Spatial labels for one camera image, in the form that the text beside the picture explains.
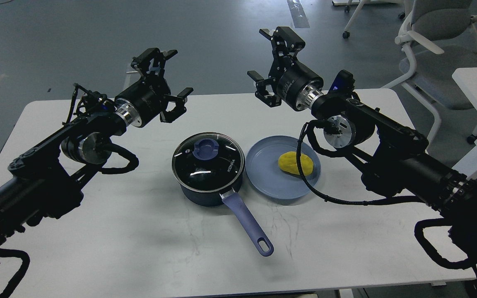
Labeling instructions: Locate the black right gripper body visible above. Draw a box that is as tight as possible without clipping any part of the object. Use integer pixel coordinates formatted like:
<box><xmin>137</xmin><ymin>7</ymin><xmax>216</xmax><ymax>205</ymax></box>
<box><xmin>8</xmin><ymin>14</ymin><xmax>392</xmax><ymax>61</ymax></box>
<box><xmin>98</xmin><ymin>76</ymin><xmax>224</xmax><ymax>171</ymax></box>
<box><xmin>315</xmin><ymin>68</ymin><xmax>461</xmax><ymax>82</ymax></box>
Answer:
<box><xmin>269</xmin><ymin>54</ymin><xmax>324</xmax><ymax>111</ymax></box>

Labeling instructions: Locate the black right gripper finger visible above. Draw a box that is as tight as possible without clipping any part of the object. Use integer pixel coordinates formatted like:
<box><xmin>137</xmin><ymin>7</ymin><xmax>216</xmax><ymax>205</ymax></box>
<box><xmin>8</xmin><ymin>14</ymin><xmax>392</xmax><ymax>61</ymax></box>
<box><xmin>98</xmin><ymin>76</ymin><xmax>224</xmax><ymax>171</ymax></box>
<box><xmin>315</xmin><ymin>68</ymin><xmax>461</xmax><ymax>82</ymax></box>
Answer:
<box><xmin>259</xmin><ymin>26</ymin><xmax>306</xmax><ymax>62</ymax></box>
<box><xmin>247</xmin><ymin>70</ymin><xmax>282</xmax><ymax>108</ymax></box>

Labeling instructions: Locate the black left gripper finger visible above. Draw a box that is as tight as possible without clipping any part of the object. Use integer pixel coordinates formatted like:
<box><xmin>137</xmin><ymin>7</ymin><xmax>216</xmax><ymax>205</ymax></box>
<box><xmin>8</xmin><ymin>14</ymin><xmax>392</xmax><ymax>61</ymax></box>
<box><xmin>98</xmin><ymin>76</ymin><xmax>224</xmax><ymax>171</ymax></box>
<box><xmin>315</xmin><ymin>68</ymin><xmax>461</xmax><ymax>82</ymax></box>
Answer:
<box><xmin>160</xmin><ymin>87</ymin><xmax>194</xmax><ymax>124</ymax></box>
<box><xmin>131</xmin><ymin>48</ymin><xmax>178</xmax><ymax>77</ymax></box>

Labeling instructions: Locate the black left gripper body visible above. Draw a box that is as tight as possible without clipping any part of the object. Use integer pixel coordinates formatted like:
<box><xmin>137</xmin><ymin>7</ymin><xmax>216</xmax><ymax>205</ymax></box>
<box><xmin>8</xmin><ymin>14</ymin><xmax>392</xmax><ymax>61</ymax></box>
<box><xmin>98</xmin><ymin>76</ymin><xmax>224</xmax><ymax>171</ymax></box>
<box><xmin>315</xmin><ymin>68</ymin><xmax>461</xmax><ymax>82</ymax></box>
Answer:
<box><xmin>114</xmin><ymin>58</ymin><xmax>174</xmax><ymax>128</ymax></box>

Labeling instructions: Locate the glass pot lid blue knob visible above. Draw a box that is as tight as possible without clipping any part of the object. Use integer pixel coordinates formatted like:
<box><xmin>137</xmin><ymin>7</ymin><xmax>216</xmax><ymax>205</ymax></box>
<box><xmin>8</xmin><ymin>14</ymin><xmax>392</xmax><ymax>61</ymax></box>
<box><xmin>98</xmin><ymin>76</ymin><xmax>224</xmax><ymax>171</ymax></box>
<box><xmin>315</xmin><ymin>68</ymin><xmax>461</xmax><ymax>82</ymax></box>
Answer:
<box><xmin>171</xmin><ymin>132</ymin><xmax>246</xmax><ymax>193</ymax></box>

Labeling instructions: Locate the yellow potato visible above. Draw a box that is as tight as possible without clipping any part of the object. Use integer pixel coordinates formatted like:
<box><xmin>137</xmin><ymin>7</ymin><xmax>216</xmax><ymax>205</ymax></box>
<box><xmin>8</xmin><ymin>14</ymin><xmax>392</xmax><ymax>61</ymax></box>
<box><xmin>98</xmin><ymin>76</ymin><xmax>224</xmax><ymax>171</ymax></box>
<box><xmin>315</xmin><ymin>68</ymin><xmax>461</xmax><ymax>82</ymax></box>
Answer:
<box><xmin>277</xmin><ymin>151</ymin><xmax>314</xmax><ymax>177</ymax></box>

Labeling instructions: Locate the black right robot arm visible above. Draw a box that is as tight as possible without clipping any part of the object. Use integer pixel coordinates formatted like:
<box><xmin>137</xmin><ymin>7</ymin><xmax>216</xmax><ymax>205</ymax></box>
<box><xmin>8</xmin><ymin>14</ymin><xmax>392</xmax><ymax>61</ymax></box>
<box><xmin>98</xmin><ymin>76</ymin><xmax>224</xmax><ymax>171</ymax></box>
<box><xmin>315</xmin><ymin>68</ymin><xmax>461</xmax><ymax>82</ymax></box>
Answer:
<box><xmin>247</xmin><ymin>26</ymin><xmax>477</xmax><ymax>298</ymax></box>

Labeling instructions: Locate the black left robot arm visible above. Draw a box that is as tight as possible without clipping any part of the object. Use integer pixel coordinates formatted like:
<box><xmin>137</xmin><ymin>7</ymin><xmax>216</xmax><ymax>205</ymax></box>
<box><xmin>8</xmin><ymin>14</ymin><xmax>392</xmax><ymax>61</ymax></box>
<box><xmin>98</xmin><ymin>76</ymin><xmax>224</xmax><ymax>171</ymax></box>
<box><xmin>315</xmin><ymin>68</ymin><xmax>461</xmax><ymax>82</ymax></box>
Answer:
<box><xmin>0</xmin><ymin>48</ymin><xmax>193</xmax><ymax>298</ymax></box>

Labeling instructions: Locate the white chair base with casters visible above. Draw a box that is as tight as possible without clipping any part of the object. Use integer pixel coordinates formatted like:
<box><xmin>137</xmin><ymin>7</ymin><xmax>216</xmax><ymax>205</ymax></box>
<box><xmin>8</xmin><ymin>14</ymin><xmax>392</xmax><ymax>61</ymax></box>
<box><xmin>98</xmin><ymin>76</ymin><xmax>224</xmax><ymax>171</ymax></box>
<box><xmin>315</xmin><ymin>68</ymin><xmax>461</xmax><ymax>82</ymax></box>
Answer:
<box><xmin>332</xmin><ymin>0</ymin><xmax>412</xmax><ymax>39</ymax></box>

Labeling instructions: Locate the dark blue saucepan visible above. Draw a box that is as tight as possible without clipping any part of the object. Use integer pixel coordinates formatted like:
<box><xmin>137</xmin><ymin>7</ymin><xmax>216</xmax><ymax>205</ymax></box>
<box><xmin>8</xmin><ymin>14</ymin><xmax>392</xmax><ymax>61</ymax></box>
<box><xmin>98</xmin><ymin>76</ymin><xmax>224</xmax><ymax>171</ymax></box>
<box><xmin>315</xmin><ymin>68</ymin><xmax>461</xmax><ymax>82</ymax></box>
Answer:
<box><xmin>171</xmin><ymin>132</ymin><xmax>274</xmax><ymax>257</ymax></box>

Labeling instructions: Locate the blue round plate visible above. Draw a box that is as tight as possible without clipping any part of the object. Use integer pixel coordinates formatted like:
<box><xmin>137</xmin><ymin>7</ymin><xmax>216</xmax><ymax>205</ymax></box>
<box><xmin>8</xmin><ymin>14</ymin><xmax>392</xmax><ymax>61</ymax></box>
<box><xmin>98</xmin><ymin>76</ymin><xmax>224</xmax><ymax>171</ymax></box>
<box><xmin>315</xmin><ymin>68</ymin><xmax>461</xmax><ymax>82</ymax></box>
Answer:
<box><xmin>246</xmin><ymin>135</ymin><xmax>321</xmax><ymax>200</ymax></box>

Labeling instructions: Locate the white grey office chair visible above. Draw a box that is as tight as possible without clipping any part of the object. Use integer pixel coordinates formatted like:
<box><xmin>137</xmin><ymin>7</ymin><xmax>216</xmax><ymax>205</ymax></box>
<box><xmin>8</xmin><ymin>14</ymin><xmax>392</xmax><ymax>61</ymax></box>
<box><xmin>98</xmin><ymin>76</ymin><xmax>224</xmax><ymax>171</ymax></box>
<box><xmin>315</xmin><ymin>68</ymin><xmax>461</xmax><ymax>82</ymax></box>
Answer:
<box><xmin>385</xmin><ymin>0</ymin><xmax>477</xmax><ymax>143</ymax></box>

